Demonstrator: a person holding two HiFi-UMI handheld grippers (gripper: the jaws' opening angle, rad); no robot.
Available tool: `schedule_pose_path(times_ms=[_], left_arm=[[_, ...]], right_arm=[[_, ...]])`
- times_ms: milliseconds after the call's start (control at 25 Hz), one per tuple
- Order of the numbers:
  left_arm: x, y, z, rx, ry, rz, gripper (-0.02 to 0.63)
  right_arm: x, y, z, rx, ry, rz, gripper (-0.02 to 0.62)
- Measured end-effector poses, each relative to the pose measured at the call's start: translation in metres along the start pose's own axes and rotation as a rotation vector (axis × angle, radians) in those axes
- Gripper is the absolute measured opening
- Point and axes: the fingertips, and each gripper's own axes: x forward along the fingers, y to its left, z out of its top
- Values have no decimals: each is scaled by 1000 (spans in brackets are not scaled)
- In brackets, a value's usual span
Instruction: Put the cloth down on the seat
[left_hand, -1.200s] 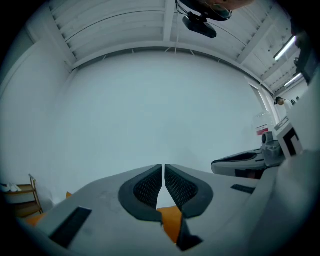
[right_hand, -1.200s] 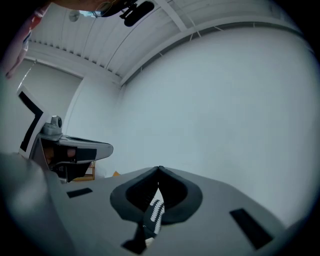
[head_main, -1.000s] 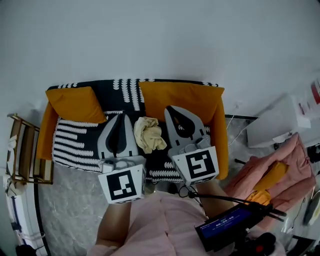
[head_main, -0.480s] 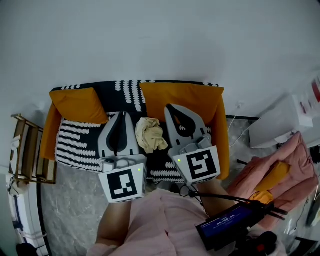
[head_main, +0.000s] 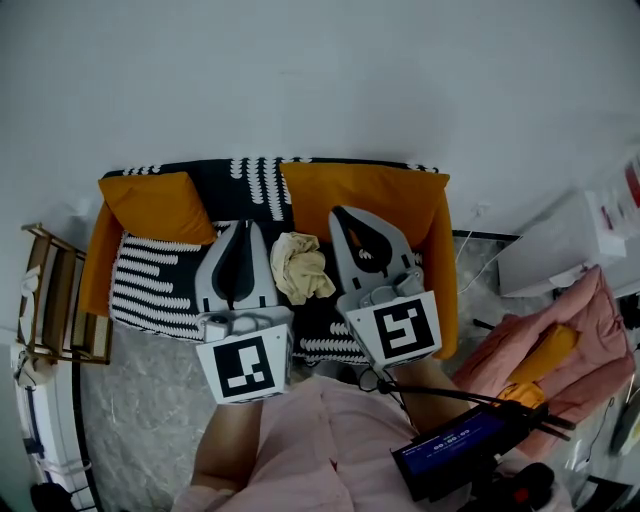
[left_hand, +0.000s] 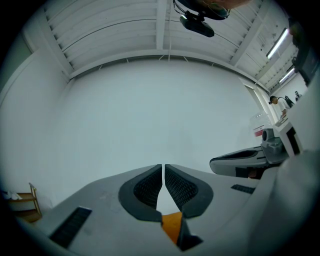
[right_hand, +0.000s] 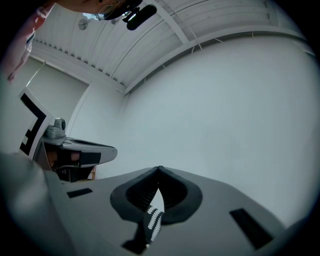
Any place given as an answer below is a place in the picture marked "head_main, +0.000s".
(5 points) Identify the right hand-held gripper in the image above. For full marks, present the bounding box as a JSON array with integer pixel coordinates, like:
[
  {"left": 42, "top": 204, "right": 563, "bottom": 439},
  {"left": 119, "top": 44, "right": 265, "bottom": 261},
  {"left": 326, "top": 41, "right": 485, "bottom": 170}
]
[{"left": 327, "top": 205, "right": 443, "bottom": 373}]

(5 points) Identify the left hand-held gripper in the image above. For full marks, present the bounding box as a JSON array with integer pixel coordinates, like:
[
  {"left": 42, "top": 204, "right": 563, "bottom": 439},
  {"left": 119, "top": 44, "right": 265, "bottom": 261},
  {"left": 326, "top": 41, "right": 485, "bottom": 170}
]
[{"left": 194, "top": 219, "right": 296, "bottom": 406}]

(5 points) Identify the cream waffle blanket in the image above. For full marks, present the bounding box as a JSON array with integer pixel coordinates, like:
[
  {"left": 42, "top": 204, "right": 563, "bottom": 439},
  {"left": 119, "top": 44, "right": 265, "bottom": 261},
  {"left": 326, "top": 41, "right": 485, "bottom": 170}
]
[{"left": 269, "top": 231, "right": 337, "bottom": 306}]

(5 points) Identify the black and white sofa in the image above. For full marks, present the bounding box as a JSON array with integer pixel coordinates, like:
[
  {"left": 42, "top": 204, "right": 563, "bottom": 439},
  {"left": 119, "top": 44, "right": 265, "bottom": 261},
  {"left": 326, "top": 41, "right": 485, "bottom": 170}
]
[{"left": 77, "top": 157, "right": 459, "bottom": 366}]

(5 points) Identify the person's right forearm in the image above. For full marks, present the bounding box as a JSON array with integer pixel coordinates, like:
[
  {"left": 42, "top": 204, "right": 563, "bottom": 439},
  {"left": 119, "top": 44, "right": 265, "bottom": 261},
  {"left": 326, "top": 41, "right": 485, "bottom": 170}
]
[{"left": 394, "top": 357, "right": 461, "bottom": 434}]

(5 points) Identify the person's left forearm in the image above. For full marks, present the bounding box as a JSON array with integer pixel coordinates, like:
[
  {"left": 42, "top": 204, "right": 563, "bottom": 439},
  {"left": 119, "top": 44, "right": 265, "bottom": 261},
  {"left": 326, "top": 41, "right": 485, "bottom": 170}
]
[{"left": 192, "top": 399, "right": 264, "bottom": 491}]

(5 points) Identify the orange square cushion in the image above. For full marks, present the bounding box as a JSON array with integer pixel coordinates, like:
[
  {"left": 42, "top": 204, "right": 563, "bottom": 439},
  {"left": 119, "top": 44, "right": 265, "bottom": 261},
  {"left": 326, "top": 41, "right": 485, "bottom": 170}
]
[
  {"left": 278, "top": 161, "right": 450, "bottom": 251},
  {"left": 98, "top": 171, "right": 219, "bottom": 246}
]

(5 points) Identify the black white patterned blanket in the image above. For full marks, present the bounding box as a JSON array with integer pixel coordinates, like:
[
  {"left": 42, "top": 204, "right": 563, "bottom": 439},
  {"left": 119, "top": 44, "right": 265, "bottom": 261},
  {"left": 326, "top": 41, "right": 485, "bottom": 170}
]
[{"left": 102, "top": 157, "right": 441, "bottom": 366}]

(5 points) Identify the white cabinet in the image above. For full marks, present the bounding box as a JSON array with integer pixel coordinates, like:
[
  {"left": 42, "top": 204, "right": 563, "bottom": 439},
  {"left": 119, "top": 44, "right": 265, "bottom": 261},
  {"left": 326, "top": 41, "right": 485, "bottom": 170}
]
[{"left": 497, "top": 189, "right": 631, "bottom": 299}]

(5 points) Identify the wooden shelf rack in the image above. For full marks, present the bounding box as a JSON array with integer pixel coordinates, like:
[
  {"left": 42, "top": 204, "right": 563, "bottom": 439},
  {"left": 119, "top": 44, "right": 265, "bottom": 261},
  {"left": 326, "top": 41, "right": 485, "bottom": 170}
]
[{"left": 17, "top": 222, "right": 114, "bottom": 365}]

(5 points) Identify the person's pink shirt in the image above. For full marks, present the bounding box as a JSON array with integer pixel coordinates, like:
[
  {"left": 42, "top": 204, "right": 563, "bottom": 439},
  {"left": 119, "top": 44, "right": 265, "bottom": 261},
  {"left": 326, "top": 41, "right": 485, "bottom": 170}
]
[{"left": 172, "top": 374, "right": 571, "bottom": 512}]

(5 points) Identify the small orange oblong cushion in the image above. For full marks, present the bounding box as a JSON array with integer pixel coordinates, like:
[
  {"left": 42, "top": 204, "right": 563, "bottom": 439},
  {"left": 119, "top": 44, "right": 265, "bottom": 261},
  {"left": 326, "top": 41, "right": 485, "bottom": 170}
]
[{"left": 507, "top": 323, "right": 580, "bottom": 386}]

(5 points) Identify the black display device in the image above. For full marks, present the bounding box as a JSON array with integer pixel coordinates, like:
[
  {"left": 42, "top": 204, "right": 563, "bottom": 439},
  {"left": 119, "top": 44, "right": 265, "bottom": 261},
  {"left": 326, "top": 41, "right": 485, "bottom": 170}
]
[{"left": 391, "top": 407, "right": 509, "bottom": 501}]

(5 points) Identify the crumpled orange cloth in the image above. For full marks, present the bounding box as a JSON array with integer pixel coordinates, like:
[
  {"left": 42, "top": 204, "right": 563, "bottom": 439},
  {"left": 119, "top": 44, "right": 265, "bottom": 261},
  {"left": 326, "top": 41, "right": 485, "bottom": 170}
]
[{"left": 494, "top": 382, "right": 546, "bottom": 409}]

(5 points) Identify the pink lounge chair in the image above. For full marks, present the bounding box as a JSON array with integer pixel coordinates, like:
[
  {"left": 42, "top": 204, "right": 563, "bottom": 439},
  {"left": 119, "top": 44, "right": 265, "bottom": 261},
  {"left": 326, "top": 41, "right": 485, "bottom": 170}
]
[{"left": 452, "top": 264, "right": 636, "bottom": 459}]

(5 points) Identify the black bag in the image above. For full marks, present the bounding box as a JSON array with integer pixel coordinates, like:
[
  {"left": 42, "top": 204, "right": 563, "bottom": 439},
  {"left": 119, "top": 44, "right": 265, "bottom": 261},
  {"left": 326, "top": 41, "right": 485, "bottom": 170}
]
[{"left": 29, "top": 482, "right": 76, "bottom": 512}]

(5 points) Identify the white power cable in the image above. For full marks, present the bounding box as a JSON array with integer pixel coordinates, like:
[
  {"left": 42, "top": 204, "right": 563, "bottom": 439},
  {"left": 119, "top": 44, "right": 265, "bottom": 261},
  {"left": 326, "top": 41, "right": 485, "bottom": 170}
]
[{"left": 457, "top": 212, "right": 521, "bottom": 296}]

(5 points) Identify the black cable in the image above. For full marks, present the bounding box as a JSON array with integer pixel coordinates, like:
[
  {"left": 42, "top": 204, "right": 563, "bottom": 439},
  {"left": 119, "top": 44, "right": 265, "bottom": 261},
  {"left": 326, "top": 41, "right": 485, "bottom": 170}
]
[{"left": 358, "top": 367, "right": 576, "bottom": 441}]

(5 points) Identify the black rig handle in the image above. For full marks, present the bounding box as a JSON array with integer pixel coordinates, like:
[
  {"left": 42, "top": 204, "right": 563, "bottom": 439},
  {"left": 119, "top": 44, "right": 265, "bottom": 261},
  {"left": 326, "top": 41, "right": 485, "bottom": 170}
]
[{"left": 499, "top": 462, "right": 556, "bottom": 511}]

